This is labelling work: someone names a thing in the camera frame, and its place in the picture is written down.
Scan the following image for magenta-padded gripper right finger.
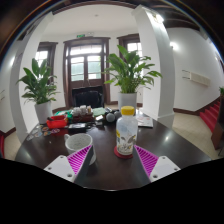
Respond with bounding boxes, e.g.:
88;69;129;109
133;144;182;184

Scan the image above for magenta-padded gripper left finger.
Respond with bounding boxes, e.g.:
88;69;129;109
43;144;97;184

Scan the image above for clear yellow-capped drink bottle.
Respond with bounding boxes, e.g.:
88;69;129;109
115;105;139;157

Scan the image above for white speckled mug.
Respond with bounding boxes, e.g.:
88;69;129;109
63;132;98;165

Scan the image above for flat black box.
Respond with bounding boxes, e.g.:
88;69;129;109
67;122;88;134

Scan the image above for red container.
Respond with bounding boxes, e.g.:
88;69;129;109
45;114;69;130

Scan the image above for printed magazine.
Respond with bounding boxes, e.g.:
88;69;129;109
135;111;154;129

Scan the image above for brown tray with white cups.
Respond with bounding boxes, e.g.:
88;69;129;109
71;104;95;123

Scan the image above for red carpeted staircase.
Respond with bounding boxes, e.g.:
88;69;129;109
199;99;223;134
0;133;6;158

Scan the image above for green cloth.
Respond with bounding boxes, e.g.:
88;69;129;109
92;107;107;117

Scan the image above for grey headphones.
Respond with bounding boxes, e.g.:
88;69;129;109
104;108;123;123

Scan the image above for black chair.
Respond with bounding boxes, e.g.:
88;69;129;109
71;85;105;109

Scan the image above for potted leafy plant, white pot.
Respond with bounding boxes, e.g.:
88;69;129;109
16;58;61;125
102;44;163;116

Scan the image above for brown glazed double door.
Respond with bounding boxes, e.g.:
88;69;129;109
63;37;111;108

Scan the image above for brown framed window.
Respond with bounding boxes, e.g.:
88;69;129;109
117;33;144;59
35;41;58;86

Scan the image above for green exit sign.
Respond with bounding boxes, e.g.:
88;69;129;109
75;32;95;38

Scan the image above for white wall radiator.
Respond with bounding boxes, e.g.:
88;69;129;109
182;69;212;88

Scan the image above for glowing wall lamp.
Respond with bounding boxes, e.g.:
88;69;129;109
169;40;179;51

